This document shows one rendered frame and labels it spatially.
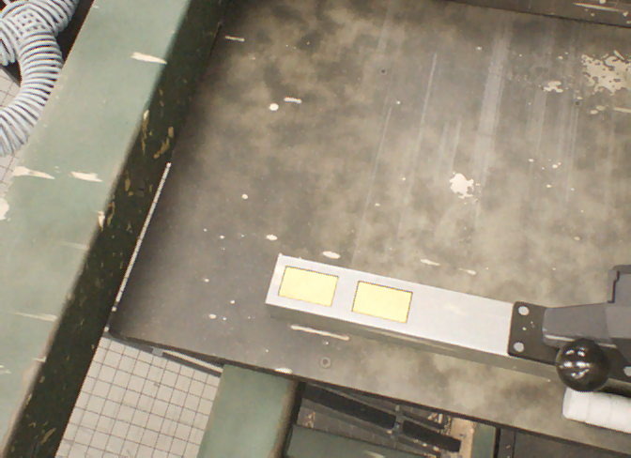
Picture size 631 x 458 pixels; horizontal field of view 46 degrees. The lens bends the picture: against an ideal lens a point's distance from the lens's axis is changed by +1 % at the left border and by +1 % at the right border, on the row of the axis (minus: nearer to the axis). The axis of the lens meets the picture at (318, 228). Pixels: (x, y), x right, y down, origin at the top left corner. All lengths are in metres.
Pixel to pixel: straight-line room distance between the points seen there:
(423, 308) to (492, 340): 0.07
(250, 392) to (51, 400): 0.18
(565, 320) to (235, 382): 0.33
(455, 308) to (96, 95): 0.40
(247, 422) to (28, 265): 0.25
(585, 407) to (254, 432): 0.30
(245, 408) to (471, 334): 0.23
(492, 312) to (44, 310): 0.39
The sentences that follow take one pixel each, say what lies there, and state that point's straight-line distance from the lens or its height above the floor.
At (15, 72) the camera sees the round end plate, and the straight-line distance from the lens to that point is 1.32.
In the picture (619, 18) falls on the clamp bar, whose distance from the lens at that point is 0.93.
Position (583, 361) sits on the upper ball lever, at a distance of 0.56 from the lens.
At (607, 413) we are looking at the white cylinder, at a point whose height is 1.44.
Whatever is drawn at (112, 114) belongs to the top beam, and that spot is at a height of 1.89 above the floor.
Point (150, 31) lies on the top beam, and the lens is 0.78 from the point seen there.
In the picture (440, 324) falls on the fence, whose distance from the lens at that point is 0.67.
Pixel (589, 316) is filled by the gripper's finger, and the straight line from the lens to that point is 0.58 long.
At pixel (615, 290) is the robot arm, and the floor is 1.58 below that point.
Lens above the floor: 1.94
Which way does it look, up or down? 21 degrees down
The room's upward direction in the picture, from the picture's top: 65 degrees counter-clockwise
